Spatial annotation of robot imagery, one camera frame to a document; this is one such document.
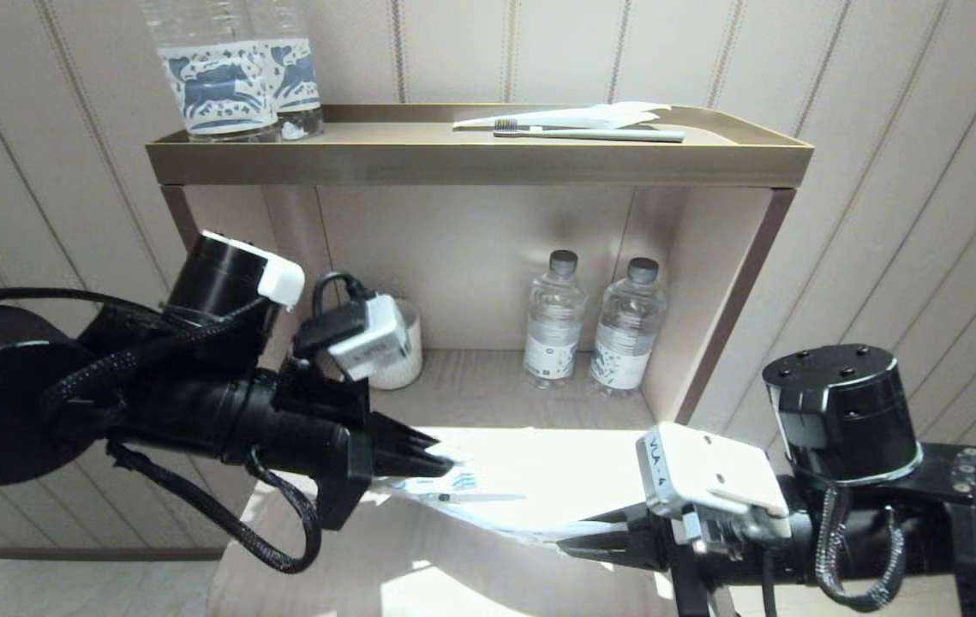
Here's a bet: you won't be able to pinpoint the white toothbrush black bristles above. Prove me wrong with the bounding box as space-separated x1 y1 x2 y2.
419 490 528 505

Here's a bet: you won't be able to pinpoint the blue patterned zip pouch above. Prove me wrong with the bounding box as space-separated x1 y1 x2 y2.
372 441 626 549

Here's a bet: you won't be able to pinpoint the white ribbed mug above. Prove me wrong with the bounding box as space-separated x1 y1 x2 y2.
368 297 424 392

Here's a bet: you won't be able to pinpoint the small clear water bottle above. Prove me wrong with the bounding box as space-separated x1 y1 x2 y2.
588 257 668 397
524 249 587 389

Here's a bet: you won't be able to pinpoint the beige wooden shelf unit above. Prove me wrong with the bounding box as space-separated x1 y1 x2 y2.
147 103 814 429

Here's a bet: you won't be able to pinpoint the pale toothbrush brown bristles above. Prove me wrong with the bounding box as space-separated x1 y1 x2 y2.
494 120 687 144

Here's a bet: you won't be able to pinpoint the large bottle blue print label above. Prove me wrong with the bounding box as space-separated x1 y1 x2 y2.
141 0 283 142
248 0 326 141

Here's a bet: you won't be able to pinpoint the white paper wrapper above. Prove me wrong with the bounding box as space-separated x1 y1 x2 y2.
453 101 673 132

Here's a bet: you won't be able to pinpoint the white right camera bracket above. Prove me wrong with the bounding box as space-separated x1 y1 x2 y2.
676 506 793 549

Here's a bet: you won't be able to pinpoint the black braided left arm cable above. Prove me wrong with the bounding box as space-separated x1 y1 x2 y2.
42 296 283 408
106 441 323 573

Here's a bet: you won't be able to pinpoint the black right camera cable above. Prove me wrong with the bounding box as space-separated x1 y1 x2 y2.
757 548 784 617

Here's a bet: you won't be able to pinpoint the black camera cable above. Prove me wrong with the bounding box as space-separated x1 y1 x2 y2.
314 272 377 320
757 548 784 617

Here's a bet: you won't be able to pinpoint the black left camera bracket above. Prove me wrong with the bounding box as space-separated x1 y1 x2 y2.
278 300 370 431

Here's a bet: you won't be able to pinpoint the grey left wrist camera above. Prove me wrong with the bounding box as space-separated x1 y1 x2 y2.
329 294 411 382

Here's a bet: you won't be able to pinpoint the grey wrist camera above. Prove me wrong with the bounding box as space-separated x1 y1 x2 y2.
635 422 791 519
329 294 411 382

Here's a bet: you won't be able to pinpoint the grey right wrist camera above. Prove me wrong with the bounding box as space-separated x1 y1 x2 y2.
635 422 791 519

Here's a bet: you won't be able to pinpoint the silver braided right arm cable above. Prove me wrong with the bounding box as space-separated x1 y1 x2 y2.
813 488 908 614

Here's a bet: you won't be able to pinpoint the black left camera cable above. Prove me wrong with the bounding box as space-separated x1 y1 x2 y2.
314 272 377 320

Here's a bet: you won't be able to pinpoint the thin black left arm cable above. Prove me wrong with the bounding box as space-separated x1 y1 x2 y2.
0 287 167 320

